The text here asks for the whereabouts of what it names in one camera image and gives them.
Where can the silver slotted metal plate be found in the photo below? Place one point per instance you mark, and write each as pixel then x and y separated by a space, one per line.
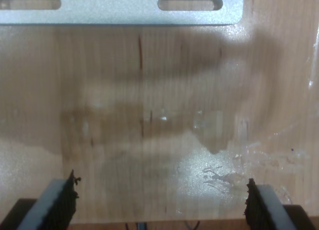
pixel 112 13

